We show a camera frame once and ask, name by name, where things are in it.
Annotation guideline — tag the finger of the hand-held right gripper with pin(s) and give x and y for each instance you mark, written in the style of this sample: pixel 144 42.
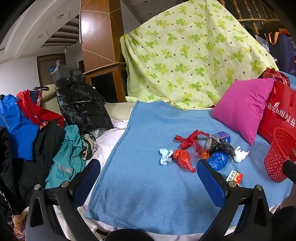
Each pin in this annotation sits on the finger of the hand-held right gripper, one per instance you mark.
pixel 290 169

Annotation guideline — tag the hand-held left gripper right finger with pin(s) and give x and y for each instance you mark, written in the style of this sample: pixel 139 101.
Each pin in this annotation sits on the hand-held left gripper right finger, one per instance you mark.
pixel 211 183

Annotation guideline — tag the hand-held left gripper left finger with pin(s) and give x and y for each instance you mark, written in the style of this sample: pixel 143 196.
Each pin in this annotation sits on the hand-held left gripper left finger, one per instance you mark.
pixel 86 178

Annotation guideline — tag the red mesh basket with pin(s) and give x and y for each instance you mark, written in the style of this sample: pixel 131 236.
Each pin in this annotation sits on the red mesh basket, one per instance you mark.
pixel 277 157

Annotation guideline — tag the blue plastic bag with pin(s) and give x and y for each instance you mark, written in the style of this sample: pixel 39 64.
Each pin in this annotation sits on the blue plastic bag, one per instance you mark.
pixel 217 161

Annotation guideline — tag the red and white cigarette pack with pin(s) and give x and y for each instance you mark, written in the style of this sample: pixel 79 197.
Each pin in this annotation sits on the red and white cigarette pack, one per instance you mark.
pixel 233 176

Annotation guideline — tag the orange wrapper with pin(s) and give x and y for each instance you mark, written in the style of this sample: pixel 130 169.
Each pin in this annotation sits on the orange wrapper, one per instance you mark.
pixel 204 154

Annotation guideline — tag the black plastic bag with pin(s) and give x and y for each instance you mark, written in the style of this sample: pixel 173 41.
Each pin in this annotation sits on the black plastic bag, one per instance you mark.
pixel 219 146

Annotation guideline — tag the red plastic bag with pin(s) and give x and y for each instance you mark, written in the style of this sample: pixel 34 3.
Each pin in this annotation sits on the red plastic bag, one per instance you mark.
pixel 182 157
pixel 275 74

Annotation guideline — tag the clear plastic container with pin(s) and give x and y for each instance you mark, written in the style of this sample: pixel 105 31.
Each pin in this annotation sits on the clear plastic container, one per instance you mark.
pixel 196 147

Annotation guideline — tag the white paper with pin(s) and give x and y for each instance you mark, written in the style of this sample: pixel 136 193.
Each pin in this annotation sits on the white paper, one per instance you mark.
pixel 239 155

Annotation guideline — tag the red ribbon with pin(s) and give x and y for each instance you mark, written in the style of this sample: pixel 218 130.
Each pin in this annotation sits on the red ribbon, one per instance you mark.
pixel 187 142

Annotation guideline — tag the small blue carton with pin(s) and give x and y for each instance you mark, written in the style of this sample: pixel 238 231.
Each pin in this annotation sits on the small blue carton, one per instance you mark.
pixel 223 136

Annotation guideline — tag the light blue tissue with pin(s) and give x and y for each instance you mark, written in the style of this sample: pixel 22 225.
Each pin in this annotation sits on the light blue tissue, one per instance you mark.
pixel 165 157

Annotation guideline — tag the teal garment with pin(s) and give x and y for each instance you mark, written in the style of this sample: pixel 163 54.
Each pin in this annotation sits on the teal garment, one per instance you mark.
pixel 69 150

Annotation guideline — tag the black clothes pile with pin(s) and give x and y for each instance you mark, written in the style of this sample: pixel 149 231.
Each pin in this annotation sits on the black clothes pile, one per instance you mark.
pixel 46 143

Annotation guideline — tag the blue blanket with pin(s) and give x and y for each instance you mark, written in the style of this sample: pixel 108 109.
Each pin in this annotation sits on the blue blanket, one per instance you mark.
pixel 150 185

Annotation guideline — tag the red shopping bag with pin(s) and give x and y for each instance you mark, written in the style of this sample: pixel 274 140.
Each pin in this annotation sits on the red shopping bag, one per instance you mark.
pixel 279 104

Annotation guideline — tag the black puffer jacket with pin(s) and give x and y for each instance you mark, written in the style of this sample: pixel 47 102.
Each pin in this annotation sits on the black puffer jacket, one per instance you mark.
pixel 81 104

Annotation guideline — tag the beige sofa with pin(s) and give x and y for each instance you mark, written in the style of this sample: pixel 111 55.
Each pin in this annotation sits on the beige sofa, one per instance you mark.
pixel 120 111

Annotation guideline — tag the magenta pillow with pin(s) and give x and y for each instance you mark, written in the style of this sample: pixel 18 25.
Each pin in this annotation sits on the magenta pillow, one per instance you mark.
pixel 240 109

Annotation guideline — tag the blue jacket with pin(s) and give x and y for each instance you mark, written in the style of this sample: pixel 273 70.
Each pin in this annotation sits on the blue jacket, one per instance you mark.
pixel 18 125

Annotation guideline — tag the grey cabinet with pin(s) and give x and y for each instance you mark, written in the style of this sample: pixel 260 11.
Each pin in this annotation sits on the grey cabinet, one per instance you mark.
pixel 62 71

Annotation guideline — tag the wooden cabinet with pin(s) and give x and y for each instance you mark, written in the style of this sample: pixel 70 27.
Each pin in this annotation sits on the wooden cabinet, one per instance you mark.
pixel 115 69

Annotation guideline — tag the green clover print quilt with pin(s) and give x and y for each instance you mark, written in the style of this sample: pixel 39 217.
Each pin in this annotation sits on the green clover print quilt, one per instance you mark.
pixel 185 58

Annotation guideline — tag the wooden column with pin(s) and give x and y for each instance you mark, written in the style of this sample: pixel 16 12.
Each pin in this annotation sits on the wooden column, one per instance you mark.
pixel 99 34

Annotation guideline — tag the wooden stair railing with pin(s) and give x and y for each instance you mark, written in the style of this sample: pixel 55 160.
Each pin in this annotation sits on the wooden stair railing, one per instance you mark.
pixel 249 20

